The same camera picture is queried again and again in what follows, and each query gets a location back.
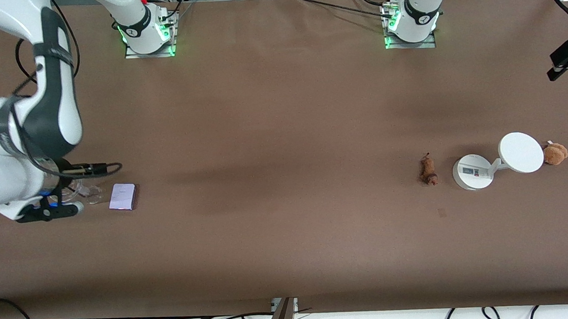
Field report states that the brown lion statue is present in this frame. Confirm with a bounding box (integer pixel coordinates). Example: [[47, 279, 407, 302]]
[[418, 153, 439, 187]]

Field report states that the clear plastic cup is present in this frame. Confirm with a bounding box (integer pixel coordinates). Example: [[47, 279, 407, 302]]
[[61, 178, 104, 207]]

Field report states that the small lavender box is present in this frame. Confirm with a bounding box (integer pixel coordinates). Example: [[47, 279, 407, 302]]
[[107, 182, 138, 212]]

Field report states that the white round desk lamp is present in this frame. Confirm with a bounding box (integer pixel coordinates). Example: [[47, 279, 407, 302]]
[[450, 130, 547, 191]]

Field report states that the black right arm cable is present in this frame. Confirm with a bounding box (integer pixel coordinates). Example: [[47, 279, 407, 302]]
[[5, 0, 124, 184]]

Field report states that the brown plush keychain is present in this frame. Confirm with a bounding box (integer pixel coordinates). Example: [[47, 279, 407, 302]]
[[542, 139, 568, 166]]

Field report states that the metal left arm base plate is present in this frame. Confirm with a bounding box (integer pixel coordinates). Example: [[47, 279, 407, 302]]
[[382, 0, 437, 51]]

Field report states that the black cable on table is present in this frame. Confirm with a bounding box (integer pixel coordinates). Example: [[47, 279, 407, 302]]
[[296, 0, 394, 21]]

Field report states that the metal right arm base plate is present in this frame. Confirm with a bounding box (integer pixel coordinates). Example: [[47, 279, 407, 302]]
[[122, 11, 178, 60]]

